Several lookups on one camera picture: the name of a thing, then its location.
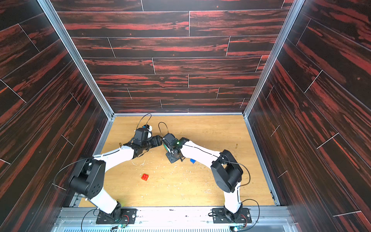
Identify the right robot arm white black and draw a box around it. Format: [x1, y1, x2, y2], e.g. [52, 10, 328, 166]
[163, 133, 243, 215]

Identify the aluminium front rail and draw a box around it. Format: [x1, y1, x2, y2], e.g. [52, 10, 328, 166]
[52, 206, 300, 232]

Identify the small red lego brick lower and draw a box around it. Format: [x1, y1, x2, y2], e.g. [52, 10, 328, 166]
[141, 174, 149, 181]

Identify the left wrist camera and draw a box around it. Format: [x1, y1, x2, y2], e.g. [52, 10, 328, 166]
[142, 124, 152, 140]

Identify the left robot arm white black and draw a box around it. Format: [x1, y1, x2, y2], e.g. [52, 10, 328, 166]
[69, 125, 163, 221]

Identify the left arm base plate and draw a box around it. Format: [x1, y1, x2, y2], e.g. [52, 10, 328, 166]
[96, 208, 137, 225]

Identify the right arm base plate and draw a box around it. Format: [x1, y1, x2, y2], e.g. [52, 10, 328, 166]
[208, 207, 252, 224]

